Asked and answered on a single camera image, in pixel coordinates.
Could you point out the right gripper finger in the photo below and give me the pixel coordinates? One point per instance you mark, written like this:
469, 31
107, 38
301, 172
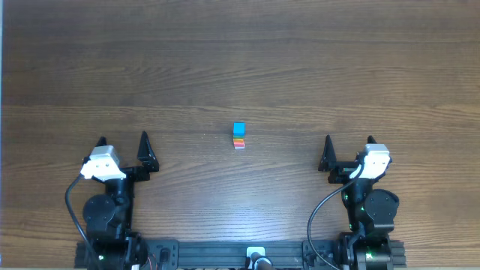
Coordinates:
371, 140
328, 157

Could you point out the blue cube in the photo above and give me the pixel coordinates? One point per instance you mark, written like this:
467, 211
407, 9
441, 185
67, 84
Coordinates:
239, 128

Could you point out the pink cube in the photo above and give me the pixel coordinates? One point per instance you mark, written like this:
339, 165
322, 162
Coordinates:
239, 145

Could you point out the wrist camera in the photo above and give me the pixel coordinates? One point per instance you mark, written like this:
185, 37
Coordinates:
102, 165
373, 161

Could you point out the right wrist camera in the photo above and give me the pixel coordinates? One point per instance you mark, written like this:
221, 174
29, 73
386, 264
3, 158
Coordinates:
373, 161

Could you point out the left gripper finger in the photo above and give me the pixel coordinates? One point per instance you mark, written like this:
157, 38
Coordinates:
100, 141
146, 155

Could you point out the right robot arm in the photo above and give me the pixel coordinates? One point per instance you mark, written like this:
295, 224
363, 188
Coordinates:
378, 213

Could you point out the orange cube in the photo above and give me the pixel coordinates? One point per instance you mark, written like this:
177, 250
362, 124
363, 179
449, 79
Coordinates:
239, 141

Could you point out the mounting rail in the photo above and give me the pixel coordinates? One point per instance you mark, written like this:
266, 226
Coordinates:
217, 255

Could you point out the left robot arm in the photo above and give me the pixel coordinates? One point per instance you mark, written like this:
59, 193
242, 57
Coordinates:
99, 213

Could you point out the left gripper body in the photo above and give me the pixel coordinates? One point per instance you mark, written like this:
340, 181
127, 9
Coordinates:
137, 173

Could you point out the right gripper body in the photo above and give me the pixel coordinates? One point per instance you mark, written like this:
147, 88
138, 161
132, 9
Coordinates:
341, 173

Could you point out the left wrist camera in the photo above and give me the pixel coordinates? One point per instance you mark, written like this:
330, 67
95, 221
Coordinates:
102, 165

